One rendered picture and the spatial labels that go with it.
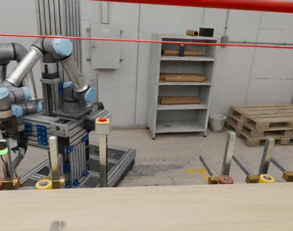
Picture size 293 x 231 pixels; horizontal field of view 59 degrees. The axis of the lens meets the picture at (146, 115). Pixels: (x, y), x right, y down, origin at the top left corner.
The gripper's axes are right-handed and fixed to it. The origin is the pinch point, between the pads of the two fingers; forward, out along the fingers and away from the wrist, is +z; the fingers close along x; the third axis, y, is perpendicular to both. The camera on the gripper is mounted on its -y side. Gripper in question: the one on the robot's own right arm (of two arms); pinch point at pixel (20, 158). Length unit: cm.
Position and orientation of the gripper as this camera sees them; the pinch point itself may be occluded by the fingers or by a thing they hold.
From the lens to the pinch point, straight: 195.5
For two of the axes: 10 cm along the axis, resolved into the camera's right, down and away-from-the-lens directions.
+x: -9.9, -0.1, -1.3
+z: -0.6, 9.3, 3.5
